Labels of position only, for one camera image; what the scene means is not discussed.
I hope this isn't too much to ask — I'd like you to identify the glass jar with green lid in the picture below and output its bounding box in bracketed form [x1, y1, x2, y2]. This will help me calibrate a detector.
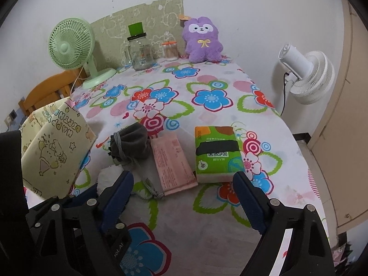
[124, 22, 153, 71]

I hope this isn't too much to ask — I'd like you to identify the small cotton swab jar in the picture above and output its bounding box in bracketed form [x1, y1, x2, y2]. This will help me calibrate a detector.
[162, 42, 179, 62]

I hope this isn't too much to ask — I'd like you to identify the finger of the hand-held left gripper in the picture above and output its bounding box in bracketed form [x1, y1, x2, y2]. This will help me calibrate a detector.
[62, 183, 100, 206]
[108, 221, 130, 276]

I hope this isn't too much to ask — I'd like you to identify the grey drawstring pouch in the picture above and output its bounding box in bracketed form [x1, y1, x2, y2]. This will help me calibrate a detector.
[108, 123, 166, 200]

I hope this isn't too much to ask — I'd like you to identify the black fan cable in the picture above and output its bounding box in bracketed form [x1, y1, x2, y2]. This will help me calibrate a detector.
[280, 73, 289, 117]

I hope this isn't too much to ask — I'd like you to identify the green desk fan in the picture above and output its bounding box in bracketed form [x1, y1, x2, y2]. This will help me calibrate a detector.
[47, 18, 117, 89]

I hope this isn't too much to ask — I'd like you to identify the purple plush toy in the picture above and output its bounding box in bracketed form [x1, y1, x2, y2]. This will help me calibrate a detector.
[181, 17, 224, 63]

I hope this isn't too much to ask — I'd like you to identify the pale fan cord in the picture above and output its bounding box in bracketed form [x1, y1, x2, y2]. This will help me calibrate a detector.
[70, 66, 88, 95]

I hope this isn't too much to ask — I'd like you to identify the yellow cartoon gift bag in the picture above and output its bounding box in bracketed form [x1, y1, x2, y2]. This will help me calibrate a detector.
[20, 98, 96, 200]

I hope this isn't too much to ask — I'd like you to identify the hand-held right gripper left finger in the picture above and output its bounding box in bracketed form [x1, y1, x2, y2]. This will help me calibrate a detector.
[31, 170, 135, 276]

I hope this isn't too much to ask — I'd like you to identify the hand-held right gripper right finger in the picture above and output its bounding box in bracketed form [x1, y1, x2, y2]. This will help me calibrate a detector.
[232, 171, 336, 276]

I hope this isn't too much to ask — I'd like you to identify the white standing fan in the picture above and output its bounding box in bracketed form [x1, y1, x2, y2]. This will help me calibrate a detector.
[278, 43, 335, 105]

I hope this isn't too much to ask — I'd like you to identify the floral tablecloth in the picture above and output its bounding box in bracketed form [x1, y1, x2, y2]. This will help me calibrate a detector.
[23, 55, 331, 276]

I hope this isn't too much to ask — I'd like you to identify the green cartoon print board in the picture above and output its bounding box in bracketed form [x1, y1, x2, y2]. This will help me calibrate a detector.
[90, 0, 184, 68]

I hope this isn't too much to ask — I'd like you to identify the pink packet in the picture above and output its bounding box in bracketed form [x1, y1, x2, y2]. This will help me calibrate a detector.
[151, 138, 199, 197]

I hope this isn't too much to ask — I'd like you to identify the wall outlet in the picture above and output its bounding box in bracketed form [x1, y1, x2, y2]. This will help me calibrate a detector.
[5, 109, 18, 127]

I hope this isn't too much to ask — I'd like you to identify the beige door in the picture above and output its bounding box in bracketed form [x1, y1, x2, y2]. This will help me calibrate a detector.
[309, 0, 368, 233]

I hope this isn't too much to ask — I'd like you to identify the green tissue pack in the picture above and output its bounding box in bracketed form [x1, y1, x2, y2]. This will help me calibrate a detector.
[194, 126, 245, 184]

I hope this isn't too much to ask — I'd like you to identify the white tissue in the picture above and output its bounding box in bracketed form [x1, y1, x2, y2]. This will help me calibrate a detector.
[96, 165, 124, 193]

